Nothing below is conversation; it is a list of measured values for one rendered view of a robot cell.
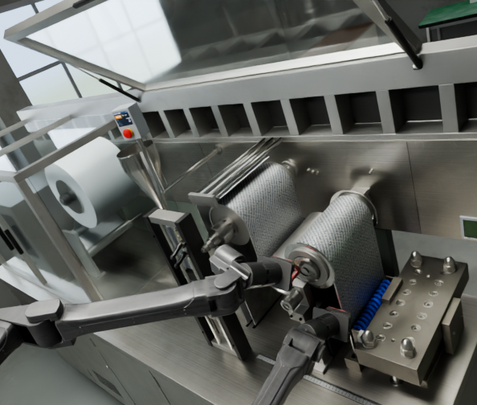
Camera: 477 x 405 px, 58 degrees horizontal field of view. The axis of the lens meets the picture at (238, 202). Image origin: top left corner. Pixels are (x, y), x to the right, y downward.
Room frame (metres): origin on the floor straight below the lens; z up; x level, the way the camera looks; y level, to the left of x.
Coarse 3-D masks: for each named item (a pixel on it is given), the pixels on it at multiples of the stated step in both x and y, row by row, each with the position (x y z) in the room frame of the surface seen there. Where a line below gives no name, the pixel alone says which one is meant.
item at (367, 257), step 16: (368, 240) 0.97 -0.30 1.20; (368, 256) 0.95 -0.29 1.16; (352, 272) 0.89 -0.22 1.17; (368, 272) 0.94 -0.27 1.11; (336, 288) 0.84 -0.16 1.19; (352, 288) 0.88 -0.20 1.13; (368, 288) 0.93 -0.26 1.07; (352, 304) 0.87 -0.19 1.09; (368, 304) 0.92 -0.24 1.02; (352, 320) 0.86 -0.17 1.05
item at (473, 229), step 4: (464, 224) 0.89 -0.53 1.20; (468, 224) 0.88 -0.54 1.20; (472, 224) 0.87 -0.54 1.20; (476, 224) 0.86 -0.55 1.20; (468, 228) 0.88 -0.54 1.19; (472, 228) 0.87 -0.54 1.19; (476, 228) 0.86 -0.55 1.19; (468, 232) 0.88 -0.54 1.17; (472, 232) 0.87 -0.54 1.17; (476, 232) 0.87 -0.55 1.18; (472, 236) 0.87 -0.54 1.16; (476, 236) 0.87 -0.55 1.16
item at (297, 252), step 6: (294, 252) 0.90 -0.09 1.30; (300, 252) 0.89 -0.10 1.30; (306, 252) 0.87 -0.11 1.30; (288, 258) 0.92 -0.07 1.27; (294, 258) 0.91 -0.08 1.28; (312, 258) 0.86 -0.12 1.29; (318, 258) 0.85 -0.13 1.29; (318, 264) 0.85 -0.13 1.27; (324, 264) 0.85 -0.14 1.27; (324, 270) 0.84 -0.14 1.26; (324, 276) 0.85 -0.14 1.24; (312, 282) 0.88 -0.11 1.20; (318, 282) 0.87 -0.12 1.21; (324, 282) 0.85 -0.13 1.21
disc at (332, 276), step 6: (288, 246) 0.92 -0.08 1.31; (294, 246) 0.91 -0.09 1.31; (300, 246) 0.89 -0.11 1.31; (306, 246) 0.88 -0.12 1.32; (288, 252) 0.93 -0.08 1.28; (312, 252) 0.87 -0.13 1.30; (318, 252) 0.85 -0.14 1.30; (324, 258) 0.84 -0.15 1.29; (330, 264) 0.84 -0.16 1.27; (330, 270) 0.84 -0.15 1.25; (330, 276) 0.84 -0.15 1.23; (330, 282) 0.85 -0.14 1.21
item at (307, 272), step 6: (300, 258) 0.88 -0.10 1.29; (306, 258) 0.87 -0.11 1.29; (306, 264) 0.86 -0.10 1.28; (312, 264) 0.86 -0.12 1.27; (300, 270) 0.89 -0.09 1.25; (306, 270) 0.87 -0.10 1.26; (312, 270) 0.85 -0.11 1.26; (318, 270) 0.85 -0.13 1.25; (300, 276) 0.89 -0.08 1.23; (306, 276) 0.87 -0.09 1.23; (312, 276) 0.86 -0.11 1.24; (318, 276) 0.85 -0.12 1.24
